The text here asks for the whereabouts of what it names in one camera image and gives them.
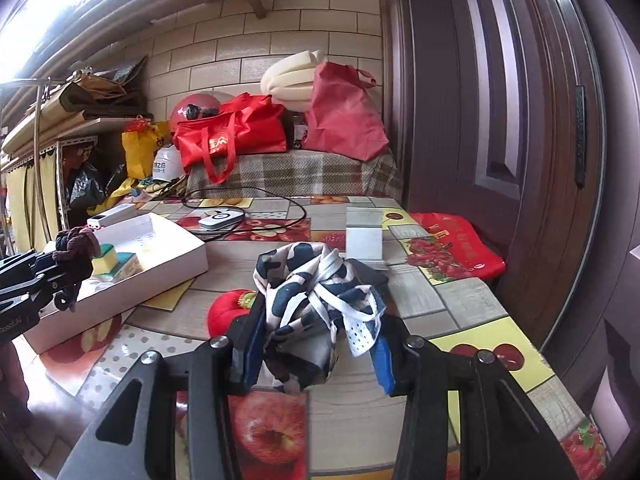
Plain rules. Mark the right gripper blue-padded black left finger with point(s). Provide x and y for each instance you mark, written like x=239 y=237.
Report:
x=133 y=435

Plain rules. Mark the dark knitted scrunchie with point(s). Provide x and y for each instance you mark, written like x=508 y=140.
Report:
x=74 y=251

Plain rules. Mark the black white patterned cloth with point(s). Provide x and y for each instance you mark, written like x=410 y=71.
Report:
x=312 y=295

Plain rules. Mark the green yellow sponge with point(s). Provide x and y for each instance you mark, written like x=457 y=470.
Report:
x=105 y=262

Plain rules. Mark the black plastic bag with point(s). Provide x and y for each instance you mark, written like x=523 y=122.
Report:
x=85 y=187

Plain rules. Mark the white cardboard tray box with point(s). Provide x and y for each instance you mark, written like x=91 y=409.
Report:
x=167 y=255

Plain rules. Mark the metal shelf rack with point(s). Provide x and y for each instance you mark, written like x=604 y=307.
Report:
x=76 y=110

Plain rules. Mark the red bag beside table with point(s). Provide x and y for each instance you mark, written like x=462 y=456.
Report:
x=451 y=250

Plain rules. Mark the yellow shopping bag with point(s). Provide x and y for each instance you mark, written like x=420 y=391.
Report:
x=141 y=139

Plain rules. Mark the white helmet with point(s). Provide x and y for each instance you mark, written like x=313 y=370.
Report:
x=167 y=164

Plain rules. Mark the small white round-button device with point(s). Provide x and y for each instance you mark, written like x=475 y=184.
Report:
x=222 y=218

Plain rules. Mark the black charger block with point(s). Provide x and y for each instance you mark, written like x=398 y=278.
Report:
x=365 y=275

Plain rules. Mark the red helmet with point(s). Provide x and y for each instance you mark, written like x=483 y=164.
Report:
x=193 y=107

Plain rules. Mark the grey cardboard stand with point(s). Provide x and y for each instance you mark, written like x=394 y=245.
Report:
x=364 y=234

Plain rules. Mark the red tote bag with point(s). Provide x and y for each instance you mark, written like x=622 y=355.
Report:
x=244 y=125

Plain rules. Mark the plaid blanket cushion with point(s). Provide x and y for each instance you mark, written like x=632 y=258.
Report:
x=301 y=173

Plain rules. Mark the cream foam roll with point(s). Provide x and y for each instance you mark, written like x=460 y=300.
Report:
x=290 y=81

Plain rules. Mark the brown wooden door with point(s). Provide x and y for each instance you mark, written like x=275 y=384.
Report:
x=522 y=116

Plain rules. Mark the dark red fabric bag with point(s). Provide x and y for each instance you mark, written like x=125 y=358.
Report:
x=342 y=119

